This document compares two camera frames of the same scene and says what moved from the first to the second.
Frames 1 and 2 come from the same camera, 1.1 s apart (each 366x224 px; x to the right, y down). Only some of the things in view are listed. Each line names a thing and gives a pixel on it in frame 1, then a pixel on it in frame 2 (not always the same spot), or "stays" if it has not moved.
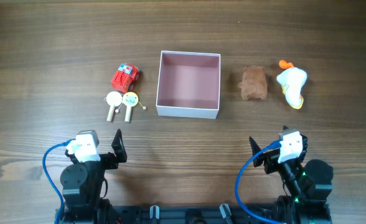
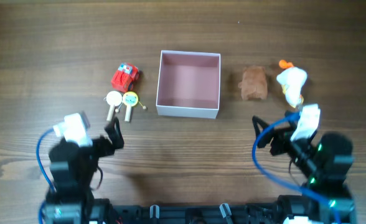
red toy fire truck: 124,79 stays
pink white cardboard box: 188,84 stays
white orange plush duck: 292,79 stays
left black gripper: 112,162 to 115,137
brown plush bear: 254,83 stays
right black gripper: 271,159 to 281,137
